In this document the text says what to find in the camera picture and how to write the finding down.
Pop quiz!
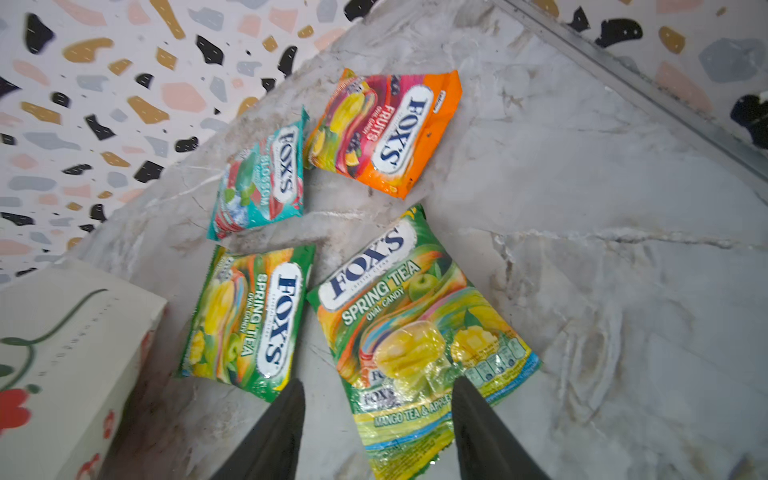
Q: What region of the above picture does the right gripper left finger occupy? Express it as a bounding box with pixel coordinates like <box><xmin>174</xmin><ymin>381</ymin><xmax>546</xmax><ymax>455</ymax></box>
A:
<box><xmin>212</xmin><ymin>378</ymin><xmax>306</xmax><ymax>479</ymax></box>

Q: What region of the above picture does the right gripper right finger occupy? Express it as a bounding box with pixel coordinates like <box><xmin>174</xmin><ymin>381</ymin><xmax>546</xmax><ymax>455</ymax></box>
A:
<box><xmin>451</xmin><ymin>376</ymin><xmax>549</xmax><ymax>479</ymax></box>

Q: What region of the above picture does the green Fox's spring tea packet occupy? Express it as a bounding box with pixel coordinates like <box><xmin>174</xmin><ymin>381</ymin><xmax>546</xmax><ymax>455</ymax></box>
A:
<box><xmin>177</xmin><ymin>244</ymin><xmax>316</xmax><ymax>403</ymax></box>

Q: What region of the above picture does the white paper gift bag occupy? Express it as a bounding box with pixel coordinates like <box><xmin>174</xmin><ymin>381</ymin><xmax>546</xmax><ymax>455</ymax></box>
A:
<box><xmin>1</xmin><ymin>259</ymin><xmax>167</xmax><ymax>479</ymax></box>

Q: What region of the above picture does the teal Fox's candy packet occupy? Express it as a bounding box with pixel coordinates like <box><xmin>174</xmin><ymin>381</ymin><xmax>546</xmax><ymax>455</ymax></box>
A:
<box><xmin>207</xmin><ymin>110</ymin><xmax>309</xmax><ymax>241</ymax></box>

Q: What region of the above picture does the orange Fox's fruits candy packet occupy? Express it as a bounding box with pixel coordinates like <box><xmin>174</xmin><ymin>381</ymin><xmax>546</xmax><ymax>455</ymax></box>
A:
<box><xmin>305</xmin><ymin>68</ymin><xmax>462</xmax><ymax>199</ymax></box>

